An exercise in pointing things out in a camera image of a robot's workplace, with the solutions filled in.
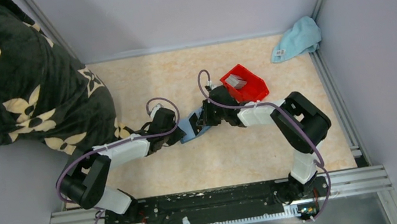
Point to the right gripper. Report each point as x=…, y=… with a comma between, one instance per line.
x=205, y=118

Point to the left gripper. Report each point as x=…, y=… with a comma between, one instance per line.
x=179, y=134

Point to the teal card holder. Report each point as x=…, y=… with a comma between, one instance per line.
x=185, y=126

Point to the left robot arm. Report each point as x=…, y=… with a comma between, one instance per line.
x=84, y=179

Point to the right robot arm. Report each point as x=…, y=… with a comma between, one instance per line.
x=302, y=124

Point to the silver credit cards stack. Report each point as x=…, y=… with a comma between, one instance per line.
x=235, y=81

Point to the red plastic bin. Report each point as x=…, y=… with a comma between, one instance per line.
x=256, y=88

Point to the light blue cloth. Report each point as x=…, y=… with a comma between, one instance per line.
x=303, y=37

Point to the black floral blanket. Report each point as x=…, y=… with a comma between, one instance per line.
x=46, y=94

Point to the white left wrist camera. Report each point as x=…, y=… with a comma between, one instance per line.
x=155, y=109

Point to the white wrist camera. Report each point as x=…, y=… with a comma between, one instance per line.
x=209, y=86
x=155, y=109

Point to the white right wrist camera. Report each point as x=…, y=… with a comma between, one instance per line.
x=209, y=86

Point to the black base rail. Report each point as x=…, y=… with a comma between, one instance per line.
x=228, y=205

